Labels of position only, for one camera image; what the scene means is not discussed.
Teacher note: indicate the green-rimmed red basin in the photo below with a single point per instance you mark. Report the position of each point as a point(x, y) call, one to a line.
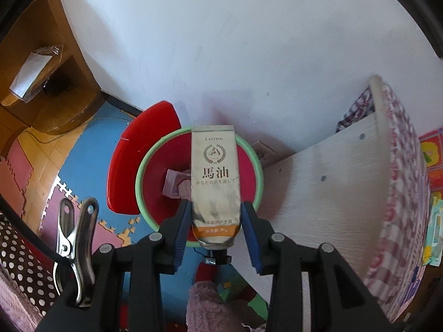
point(155, 186)

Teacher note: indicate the red floral wall cloth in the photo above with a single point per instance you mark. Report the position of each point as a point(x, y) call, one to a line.
point(432, 166)

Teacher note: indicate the metal spring clip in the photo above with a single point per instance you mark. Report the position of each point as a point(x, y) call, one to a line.
point(65, 249)

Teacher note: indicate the black polka dot cloth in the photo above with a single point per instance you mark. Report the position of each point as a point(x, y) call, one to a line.
point(24, 262)

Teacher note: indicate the pink printed paper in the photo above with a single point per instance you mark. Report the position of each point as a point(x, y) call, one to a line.
point(174, 183)

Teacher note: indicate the white wooden bed frame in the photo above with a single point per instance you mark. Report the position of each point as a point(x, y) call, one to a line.
point(328, 197)

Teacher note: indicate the wooden desk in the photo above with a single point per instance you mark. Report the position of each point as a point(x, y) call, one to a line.
point(74, 58)

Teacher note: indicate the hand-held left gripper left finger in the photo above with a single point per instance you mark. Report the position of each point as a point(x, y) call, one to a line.
point(181, 242)

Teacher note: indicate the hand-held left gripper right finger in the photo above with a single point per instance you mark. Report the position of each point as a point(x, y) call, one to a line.
point(252, 245)

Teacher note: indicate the gold hand cream tube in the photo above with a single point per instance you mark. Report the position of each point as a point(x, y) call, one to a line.
point(214, 186)

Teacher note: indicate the red plastic stool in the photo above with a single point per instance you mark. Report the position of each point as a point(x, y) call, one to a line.
point(138, 138)

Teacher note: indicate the person's pink fleece leg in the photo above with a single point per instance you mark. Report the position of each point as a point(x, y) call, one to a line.
point(214, 307)

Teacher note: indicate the pink woven cloth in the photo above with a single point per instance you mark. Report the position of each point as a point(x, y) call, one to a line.
point(17, 304)

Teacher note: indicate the white wall socket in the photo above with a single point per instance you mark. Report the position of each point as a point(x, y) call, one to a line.
point(264, 152)

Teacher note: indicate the patchwork printed bedsheet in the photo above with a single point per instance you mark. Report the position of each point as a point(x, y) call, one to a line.
point(398, 179)

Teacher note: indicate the clear sleeve with paper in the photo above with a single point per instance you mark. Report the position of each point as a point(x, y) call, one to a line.
point(31, 72)

